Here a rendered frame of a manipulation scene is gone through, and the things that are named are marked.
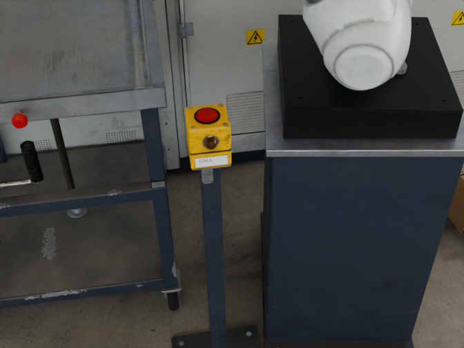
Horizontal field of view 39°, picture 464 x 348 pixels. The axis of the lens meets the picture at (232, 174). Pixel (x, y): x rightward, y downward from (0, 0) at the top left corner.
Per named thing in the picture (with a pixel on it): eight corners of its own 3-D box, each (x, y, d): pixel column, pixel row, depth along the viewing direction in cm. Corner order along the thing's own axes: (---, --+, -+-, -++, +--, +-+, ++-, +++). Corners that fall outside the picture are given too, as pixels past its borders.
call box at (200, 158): (232, 167, 127) (231, 126, 120) (191, 172, 126) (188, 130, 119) (226, 141, 133) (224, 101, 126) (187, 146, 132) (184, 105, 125)
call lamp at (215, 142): (220, 152, 122) (220, 138, 120) (202, 154, 122) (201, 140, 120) (219, 148, 123) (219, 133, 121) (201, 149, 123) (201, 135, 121)
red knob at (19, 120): (28, 130, 136) (25, 117, 134) (12, 131, 136) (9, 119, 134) (30, 117, 140) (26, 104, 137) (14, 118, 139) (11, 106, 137)
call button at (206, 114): (219, 126, 122) (219, 119, 121) (198, 128, 122) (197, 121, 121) (216, 112, 125) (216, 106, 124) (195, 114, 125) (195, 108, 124)
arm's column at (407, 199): (387, 235, 220) (427, 48, 171) (410, 343, 189) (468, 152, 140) (262, 235, 221) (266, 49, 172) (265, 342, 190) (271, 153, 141)
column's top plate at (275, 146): (431, 45, 172) (433, 39, 170) (476, 157, 139) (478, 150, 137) (262, 46, 173) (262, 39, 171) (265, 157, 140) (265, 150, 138)
